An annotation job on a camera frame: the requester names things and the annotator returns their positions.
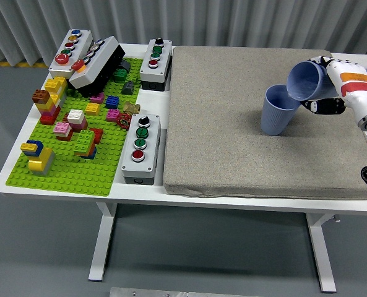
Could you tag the white table leg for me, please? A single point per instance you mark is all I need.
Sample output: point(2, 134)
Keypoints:
point(101, 247)
point(321, 253)

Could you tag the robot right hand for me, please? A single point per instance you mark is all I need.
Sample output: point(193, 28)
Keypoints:
point(353, 89)

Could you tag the grey-brown cushion mat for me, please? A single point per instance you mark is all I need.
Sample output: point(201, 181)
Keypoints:
point(226, 123)

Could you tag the pink white red brick stack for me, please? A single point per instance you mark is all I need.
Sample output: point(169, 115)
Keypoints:
point(63, 131)

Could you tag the yellow and grey brick stack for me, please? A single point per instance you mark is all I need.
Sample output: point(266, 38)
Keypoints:
point(42, 162)

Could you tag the green orange blue brick stack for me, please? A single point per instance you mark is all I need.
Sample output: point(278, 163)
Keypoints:
point(84, 143)

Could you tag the magenta toy brick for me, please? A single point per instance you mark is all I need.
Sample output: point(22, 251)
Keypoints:
point(113, 115)
point(97, 98)

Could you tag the brown yellow red brick stack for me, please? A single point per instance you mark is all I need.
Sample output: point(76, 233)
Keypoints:
point(45, 106)

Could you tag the red toy brick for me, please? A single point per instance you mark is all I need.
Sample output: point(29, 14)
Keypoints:
point(98, 135)

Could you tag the white and pink brick stack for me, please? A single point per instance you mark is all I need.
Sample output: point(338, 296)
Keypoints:
point(77, 119)

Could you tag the brass valve with red handwheel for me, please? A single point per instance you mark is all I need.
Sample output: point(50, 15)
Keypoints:
point(130, 108)

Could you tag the blue toy brick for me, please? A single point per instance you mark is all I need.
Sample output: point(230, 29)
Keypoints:
point(112, 102)

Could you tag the grey pleated curtain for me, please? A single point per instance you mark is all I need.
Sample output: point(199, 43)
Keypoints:
point(201, 18)

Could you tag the green studded baseplate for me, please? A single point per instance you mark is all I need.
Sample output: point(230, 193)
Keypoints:
point(68, 181)

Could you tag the blue ribbed plastic cup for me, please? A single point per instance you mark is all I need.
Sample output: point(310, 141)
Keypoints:
point(276, 120)
point(304, 82)

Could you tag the grey four-button control box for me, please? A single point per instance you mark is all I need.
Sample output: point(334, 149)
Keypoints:
point(136, 167)
point(152, 72)

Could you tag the green toy brick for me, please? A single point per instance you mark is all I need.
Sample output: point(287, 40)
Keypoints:
point(120, 75)

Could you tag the yellow pink white brick stack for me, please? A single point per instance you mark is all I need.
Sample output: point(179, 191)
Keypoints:
point(55, 85)

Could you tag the yellow toy brick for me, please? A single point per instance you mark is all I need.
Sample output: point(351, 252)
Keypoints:
point(92, 109)

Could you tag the small metal table crank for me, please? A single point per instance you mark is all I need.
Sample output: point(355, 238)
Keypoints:
point(336, 219)

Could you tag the tilted five-button control box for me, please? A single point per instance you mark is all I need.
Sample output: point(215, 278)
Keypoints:
point(99, 58)

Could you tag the flat five-button control box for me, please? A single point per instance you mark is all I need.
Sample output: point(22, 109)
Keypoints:
point(57, 69)

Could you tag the dark grey toy brick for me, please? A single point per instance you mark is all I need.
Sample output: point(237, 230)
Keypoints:
point(125, 65)

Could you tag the blue and yellow brick stack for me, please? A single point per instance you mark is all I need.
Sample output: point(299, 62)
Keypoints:
point(31, 148)

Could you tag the yellow black floor tape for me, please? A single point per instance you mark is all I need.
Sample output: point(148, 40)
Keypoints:
point(3, 64)

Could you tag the grey sloped toy brick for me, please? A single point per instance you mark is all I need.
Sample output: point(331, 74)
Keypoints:
point(128, 88)

